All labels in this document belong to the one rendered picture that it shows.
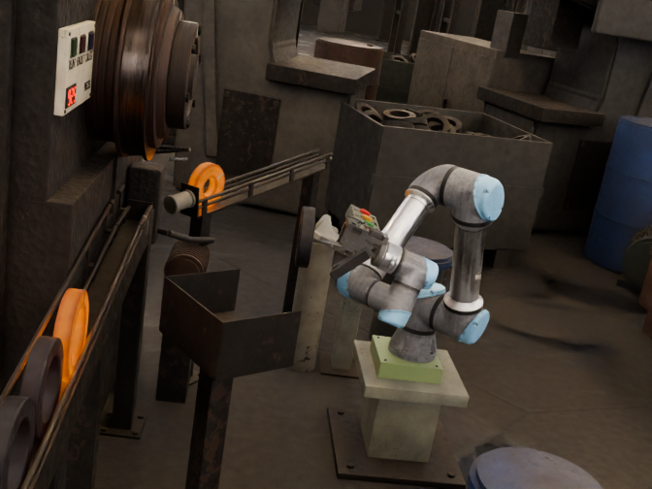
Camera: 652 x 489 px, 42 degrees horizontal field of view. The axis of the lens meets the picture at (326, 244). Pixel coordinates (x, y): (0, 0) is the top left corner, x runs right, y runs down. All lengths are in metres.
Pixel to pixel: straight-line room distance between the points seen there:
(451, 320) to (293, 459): 0.66
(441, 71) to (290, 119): 1.89
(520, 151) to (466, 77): 1.66
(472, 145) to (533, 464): 2.69
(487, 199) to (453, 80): 4.13
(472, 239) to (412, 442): 0.72
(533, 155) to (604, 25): 0.98
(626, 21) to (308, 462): 3.55
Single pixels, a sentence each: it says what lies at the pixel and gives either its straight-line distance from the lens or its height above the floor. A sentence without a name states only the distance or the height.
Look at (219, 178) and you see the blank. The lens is 2.84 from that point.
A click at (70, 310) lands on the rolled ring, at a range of 1.68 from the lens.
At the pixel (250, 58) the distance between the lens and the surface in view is 4.99.
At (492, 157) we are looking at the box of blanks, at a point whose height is 0.63.
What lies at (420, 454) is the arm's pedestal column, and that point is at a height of 0.05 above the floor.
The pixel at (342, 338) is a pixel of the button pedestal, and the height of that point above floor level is 0.14.
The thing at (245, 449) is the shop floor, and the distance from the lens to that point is 2.71.
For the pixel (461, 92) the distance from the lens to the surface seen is 6.27.
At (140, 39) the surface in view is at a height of 1.21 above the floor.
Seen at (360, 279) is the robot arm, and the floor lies 0.69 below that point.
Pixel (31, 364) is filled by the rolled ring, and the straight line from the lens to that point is 1.53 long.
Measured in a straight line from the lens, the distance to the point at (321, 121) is 4.92.
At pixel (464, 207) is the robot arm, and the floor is 0.89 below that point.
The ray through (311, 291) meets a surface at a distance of 3.07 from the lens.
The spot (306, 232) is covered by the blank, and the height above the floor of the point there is 0.83.
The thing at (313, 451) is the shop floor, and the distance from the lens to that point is 2.75.
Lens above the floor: 1.44
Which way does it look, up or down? 18 degrees down
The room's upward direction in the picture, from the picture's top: 9 degrees clockwise
